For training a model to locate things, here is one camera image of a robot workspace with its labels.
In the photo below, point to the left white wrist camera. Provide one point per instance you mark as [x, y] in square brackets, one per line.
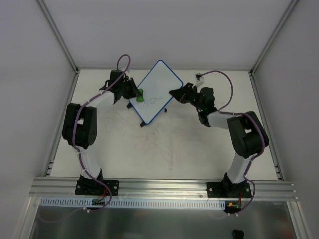
[127, 72]

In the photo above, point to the white slotted cable duct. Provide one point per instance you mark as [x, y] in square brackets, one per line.
[136, 203]

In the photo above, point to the circuit board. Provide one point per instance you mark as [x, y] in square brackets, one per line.
[98, 201]
[234, 205]

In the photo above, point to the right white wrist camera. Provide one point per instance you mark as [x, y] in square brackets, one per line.
[199, 80]

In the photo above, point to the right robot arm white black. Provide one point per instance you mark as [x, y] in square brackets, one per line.
[248, 137]

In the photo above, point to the blue-framed whiteboard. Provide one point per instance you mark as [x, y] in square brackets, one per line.
[156, 86]

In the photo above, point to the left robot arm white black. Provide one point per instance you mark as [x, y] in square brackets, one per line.
[80, 127]

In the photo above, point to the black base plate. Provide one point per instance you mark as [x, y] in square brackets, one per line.
[89, 187]
[222, 190]

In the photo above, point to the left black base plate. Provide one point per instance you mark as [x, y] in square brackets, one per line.
[89, 187]

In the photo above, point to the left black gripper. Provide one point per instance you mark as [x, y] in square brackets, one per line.
[130, 89]

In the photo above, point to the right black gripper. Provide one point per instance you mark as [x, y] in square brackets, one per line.
[188, 92]

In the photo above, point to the right circuit board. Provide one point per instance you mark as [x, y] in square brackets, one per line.
[234, 205]

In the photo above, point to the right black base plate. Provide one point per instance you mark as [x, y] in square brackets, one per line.
[222, 190]

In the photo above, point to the small black object bottom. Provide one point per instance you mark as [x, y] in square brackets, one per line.
[238, 234]

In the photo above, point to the left circuit board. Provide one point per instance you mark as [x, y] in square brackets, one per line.
[98, 201]

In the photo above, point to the left aluminium frame post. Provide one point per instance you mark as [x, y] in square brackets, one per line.
[52, 25]

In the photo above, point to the aluminium frame post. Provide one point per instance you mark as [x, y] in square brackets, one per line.
[275, 33]
[52, 25]

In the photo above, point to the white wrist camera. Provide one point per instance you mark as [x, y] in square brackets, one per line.
[199, 80]
[127, 72]

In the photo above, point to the right aluminium frame post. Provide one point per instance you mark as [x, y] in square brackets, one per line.
[275, 33]

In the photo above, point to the aluminium front rail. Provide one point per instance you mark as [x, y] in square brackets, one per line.
[162, 189]

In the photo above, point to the green bone-shaped eraser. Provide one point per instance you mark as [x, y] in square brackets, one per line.
[140, 97]

